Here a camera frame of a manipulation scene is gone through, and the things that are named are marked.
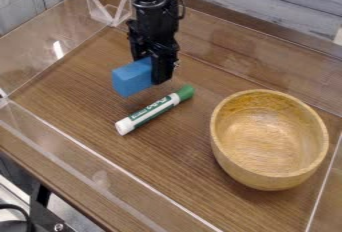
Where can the blue block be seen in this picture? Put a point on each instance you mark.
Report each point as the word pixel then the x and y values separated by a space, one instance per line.
pixel 132 77

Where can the green white marker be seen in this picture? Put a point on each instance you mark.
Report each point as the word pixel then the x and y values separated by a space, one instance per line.
pixel 145 115

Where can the brown wooden bowl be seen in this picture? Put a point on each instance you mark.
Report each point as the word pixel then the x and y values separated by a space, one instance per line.
pixel 269 139

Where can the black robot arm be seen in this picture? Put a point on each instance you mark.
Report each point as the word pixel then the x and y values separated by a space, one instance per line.
pixel 151 34

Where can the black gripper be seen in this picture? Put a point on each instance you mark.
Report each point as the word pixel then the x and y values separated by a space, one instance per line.
pixel 151 34

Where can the clear acrylic tray walls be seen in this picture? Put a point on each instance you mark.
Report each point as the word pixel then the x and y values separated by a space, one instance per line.
pixel 154 181

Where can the black table leg bracket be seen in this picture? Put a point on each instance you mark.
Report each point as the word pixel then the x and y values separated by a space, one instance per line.
pixel 42 215

